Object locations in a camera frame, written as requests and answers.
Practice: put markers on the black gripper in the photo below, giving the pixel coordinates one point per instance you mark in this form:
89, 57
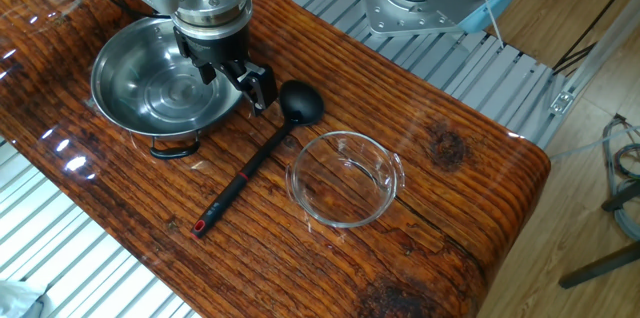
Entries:
215, 50

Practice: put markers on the black ladle with red accents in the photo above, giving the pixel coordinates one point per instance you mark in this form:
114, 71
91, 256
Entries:
300, 103

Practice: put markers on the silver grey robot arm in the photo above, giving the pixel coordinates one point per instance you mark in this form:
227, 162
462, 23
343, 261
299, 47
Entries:
212, 3

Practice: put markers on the clear glass bowl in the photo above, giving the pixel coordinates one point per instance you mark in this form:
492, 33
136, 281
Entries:
345, 178

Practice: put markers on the glossy wood grain table mat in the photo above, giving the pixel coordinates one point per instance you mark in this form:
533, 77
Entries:
350, 83

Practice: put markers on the white zip tie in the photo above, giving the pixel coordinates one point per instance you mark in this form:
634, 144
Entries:
492, 18

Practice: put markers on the white plastic bag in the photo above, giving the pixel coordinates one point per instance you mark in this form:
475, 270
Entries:
17, 300

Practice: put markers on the dark furniture leg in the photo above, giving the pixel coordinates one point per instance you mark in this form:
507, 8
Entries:
620, 198
600, 265

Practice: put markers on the aluminium frame post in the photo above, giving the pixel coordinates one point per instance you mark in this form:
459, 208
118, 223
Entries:
600, 43

